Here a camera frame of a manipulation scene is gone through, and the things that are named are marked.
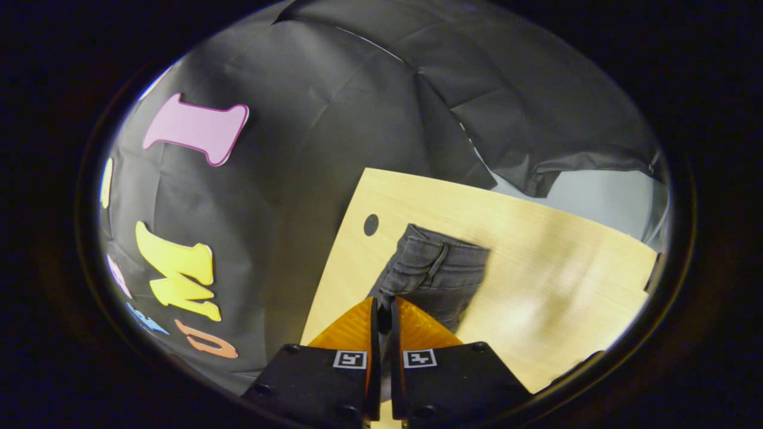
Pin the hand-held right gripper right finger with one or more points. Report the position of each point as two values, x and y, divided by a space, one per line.
459 387

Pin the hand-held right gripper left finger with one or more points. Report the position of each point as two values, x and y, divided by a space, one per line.
322 387

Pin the black backdrop cloth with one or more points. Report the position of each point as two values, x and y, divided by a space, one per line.
334 119

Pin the black jeans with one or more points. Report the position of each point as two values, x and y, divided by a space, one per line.
435 268

